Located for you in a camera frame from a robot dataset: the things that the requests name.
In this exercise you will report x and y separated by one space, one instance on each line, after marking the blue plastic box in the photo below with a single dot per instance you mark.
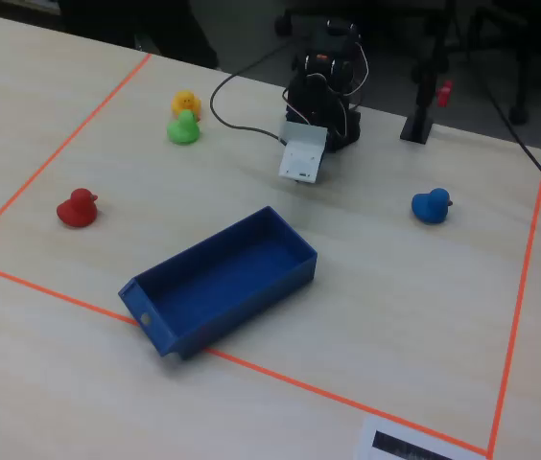
222 282

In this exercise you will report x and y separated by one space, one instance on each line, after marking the red rubber duck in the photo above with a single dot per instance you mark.
76 211

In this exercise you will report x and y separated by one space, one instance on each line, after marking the small black block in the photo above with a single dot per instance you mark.
416 127

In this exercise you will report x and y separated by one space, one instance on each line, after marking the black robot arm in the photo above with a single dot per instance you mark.
318 96

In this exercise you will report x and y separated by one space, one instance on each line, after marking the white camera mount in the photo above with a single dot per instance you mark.
301 155

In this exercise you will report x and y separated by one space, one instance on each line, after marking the white printed paper sheet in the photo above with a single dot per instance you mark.
366 441

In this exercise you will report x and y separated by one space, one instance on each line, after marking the blue rubber duck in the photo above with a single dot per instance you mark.
429 207

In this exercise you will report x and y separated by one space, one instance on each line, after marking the yellow rubber duck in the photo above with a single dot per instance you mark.
184 101

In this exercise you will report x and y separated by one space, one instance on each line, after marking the orange tape strip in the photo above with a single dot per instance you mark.
59 295
523 287
59 149

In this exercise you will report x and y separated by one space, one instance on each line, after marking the green rubber duck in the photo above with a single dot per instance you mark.
181 131

